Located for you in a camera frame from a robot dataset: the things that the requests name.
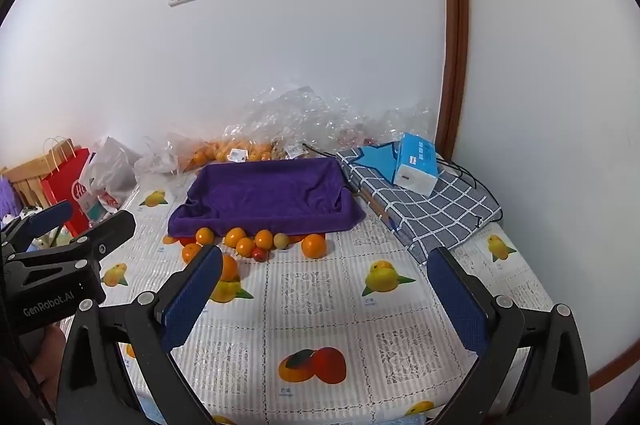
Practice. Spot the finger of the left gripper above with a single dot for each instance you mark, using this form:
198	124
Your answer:
41	227
99	241

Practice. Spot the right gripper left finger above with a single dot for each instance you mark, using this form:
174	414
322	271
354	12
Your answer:
159	322

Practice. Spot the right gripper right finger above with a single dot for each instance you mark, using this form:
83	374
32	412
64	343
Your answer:
489	326

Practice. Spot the orange tangerine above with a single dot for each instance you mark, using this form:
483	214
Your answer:
204	236
233	236
230	269
245	247
264	239
189	251

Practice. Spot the small red fruit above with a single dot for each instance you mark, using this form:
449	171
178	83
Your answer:
260	255

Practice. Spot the pale yellow-green round fruit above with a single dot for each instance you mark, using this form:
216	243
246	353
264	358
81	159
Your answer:
281	241

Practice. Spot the large orange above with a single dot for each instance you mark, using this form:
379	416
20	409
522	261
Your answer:
313	246

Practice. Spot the person's left hand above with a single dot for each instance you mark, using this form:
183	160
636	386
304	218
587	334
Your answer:
47	365

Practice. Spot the wooden chair back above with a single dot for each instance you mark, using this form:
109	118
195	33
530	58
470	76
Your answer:
26	179

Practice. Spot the red paper shopping bag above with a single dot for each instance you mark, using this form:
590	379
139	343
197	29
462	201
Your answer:
64	162

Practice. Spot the grey white plastic bag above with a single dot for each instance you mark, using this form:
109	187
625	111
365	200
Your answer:
108	178

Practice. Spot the grey checked folded blanket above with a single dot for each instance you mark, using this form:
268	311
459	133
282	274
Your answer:
458	207

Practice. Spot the clear bag of oranges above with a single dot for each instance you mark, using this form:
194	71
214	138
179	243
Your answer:
176	154

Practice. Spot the fruit-print plastic tablecloth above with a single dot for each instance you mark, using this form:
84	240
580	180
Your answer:
355	337

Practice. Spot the blue white tissue pack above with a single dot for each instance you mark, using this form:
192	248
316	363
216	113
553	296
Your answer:
416	164

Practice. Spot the purple towel-lined tray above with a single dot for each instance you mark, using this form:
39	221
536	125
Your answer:
295	197

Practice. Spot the crumpled clear plastic wrap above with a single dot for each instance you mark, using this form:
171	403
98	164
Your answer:
300	123

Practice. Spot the brown wooden door frame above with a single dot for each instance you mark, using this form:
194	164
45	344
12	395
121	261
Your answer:
453	75

